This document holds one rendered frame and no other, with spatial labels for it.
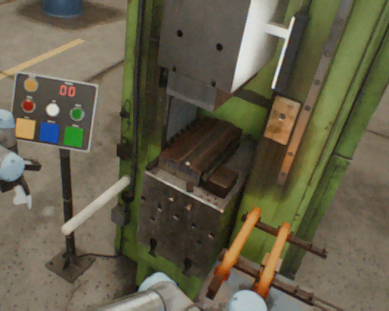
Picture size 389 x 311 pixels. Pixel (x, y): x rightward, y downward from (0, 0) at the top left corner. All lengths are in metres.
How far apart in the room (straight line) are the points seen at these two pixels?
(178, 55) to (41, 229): 1.65
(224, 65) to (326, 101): 0.37
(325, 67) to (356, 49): 0.10
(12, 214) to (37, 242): 0.30
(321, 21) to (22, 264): 2.01
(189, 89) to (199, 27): 0.23
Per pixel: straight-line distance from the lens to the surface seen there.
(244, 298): 0.84
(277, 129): 1.46
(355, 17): 1.32
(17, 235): 2.67
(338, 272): 2.80
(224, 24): 1.28
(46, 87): 1.70
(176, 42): 1.38
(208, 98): 1.38
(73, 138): 1.66
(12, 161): 1.15
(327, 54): 1.35
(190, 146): 1.69
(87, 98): 1.65
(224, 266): 1.25
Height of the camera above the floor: 1.96
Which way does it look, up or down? 36 degrees down
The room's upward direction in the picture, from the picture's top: 10 degrees clockwise
